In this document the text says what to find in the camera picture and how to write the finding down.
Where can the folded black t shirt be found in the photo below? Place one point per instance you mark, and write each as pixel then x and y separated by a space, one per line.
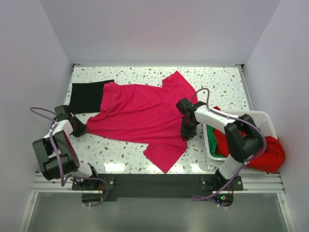
pixel 87 97

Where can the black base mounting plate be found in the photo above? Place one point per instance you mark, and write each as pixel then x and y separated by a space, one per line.
pixel 112 187

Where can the red t shirt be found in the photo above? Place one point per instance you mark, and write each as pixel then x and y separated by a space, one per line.
pixel 270 161

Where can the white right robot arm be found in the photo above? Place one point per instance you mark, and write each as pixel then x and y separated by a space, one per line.
pixel 244 139

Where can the green t shirt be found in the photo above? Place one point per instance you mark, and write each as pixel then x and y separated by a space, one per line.
pixel 212 141

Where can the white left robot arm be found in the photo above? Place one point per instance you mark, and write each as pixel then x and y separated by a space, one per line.
pixel 54 152

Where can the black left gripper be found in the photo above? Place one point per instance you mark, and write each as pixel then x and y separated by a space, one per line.
pixel 82 130

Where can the aluminium frame rail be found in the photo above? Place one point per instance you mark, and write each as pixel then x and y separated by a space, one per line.
pixel 252 183

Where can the magenta t shirt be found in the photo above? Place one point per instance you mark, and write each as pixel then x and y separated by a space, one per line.
pixel 145 114

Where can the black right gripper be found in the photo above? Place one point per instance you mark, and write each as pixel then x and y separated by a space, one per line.
pixel 189 134

